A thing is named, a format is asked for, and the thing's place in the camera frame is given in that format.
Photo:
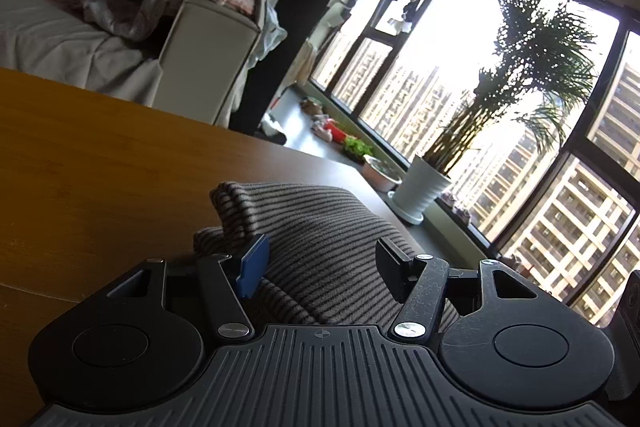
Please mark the green plant tray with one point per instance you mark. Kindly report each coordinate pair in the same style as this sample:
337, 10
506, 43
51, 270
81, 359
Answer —
356, 149

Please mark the pink basin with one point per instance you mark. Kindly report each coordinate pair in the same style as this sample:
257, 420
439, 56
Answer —
382, 176

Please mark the beige sofa with grey cover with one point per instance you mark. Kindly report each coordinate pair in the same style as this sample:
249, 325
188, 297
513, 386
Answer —
194, 64

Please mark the striped knit sweater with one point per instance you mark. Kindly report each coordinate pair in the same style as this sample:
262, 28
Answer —
322, 240

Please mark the white ribbed plant pot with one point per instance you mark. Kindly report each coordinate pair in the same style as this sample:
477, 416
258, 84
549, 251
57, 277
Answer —
421, 185

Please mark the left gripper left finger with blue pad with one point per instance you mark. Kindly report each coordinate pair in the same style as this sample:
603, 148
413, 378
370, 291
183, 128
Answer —
227, 281

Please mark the tall green palm plant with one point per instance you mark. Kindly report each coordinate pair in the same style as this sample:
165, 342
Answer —
542, 72

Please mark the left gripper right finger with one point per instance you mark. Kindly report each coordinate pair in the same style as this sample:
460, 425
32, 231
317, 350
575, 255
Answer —
418, 283

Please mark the red bowl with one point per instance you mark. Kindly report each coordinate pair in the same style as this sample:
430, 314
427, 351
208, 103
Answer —
337, 132

